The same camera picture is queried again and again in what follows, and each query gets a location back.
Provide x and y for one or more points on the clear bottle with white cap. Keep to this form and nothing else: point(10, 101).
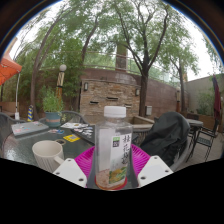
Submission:
point(113, 150)

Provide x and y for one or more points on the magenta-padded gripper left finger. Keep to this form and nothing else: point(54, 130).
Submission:
point(68, 171)

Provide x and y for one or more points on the white ribbed mug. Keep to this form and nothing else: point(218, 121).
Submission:
point(46, 155)

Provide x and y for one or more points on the black metal chair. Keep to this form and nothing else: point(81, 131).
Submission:
point(205, 140)

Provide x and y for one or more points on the closed maroon umbrella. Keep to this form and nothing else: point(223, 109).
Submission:
point(216, 100)

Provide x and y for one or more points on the orange canopy tent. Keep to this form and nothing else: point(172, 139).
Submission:
point(8, 68)

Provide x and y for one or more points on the wall lantern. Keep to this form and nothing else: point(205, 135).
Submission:
point(86, 86)
point(137, 92)

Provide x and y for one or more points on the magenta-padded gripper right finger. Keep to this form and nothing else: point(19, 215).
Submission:
point(155, 170)

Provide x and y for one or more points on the yellow card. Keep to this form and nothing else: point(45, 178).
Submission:
point(71, 138)

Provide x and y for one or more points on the black jacket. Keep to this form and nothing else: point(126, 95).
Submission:
point(165, 138)

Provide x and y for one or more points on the lamp post with round globe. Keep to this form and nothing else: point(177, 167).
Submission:
point(60, 83)

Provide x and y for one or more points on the round dark patio table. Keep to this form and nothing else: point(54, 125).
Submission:
point(196, 122)

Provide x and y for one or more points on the blue and yellow striped cone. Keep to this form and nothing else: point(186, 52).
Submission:
point(30, 114)

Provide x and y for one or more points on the dark laptop with stickers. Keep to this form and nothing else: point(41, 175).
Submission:
point(83, 130)

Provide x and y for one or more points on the flat round red coaster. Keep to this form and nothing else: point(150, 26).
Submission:
point(124, 184)

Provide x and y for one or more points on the grey laptop with stickers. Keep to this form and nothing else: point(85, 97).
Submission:
point(30, 128)

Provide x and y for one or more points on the green plant in blue pot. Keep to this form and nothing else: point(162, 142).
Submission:
point(52, 103)

